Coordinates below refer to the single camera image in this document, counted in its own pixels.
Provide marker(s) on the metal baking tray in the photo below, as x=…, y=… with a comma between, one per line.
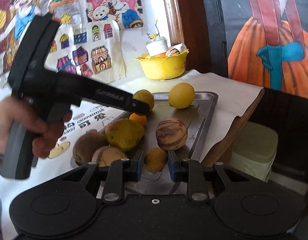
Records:
x=197, y=118

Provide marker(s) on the pale striped pepino melon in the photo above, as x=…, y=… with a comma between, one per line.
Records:
x=105, y=155

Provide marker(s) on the white jar with flowers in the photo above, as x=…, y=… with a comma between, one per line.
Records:
x=157, y=45

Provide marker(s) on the brown kiwi fruit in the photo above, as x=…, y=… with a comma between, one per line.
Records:
x=86, y=145

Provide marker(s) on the brown longan fruit front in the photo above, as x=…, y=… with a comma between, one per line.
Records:
x=155, y=159

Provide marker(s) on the girl with teddy drawing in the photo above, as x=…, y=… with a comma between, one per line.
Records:
x=125, y=12

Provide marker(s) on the yellow lemon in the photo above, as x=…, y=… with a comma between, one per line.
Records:
x=181, y=96

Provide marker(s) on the brown wooden door frame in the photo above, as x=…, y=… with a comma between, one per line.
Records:
x=187, y=24

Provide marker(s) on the colourful houses drawing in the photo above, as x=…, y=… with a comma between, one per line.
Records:
x=92, y=50

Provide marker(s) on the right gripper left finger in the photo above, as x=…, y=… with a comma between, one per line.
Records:
x=120, y=172

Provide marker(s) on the striped melon in bowl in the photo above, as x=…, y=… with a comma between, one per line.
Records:
x=172, y=52

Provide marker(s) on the purple striped pepino melon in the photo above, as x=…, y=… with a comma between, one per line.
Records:
x=171, y=134

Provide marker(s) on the green plastic stool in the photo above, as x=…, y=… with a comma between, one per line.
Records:
x=254, y=150

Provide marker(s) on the small orange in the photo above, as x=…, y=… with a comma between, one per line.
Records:
x=141, y=119

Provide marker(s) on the girl in orange dress poster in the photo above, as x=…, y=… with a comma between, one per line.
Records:
x=271, y=49

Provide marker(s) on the boy with fan drawing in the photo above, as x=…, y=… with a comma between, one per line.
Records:
x=16, y=15

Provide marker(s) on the yellow plastic bowl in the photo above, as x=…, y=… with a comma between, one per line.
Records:
x=163, y=68

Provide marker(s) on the yellow fruit in bowl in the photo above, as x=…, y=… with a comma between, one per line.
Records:
x=144, y=56

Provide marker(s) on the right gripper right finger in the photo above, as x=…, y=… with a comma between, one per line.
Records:
x=190, y=172

